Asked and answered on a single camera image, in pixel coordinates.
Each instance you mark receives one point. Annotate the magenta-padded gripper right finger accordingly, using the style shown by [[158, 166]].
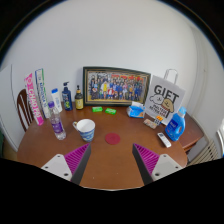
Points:
[[148, 160]]

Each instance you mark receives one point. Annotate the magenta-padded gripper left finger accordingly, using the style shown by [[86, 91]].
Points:
[[76, 159]]

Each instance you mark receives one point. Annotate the clear purple-capped water bottle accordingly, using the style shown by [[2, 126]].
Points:
[[57, 125]]

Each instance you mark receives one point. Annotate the white remote control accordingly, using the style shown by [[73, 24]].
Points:
[[164, 140]]

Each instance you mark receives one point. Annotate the blue and white mug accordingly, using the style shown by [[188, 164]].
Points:
[[87, 130]]

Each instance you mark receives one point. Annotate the small beige snack pack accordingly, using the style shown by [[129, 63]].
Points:
[[150, 123]]

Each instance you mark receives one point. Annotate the flat round red coaster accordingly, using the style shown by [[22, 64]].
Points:
[[112, 138]]

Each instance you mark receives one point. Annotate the blue detergent bottle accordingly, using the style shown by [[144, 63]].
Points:
[[175, 126]]

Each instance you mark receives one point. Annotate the blue tissue pack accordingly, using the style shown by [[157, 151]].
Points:
[[135, 110]]

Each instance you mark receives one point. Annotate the white radiator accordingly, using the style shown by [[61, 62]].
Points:
[[205, 153]]

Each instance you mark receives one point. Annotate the amber yellow-labelled pump bottle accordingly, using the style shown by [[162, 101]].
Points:
[[79, 101]]

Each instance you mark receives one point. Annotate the dark blue pump bottle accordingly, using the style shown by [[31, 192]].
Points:
[[67, 100]]

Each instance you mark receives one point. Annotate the white blue-capped lotion bottle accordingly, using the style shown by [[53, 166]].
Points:
[[57, 100]]

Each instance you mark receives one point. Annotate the white paper gift bag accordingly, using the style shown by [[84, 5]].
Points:
[[165, 96]]

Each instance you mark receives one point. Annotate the dark wooden chair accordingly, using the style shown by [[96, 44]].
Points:
[[23, 110]]

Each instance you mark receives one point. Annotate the pink shuttlecock tube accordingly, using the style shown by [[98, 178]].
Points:
[[34, 100]]

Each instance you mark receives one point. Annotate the white shuttlecock tube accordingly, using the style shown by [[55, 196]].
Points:
[[42, 93]]

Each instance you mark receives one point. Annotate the framed group photo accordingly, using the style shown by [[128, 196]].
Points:
[[115, 86]]

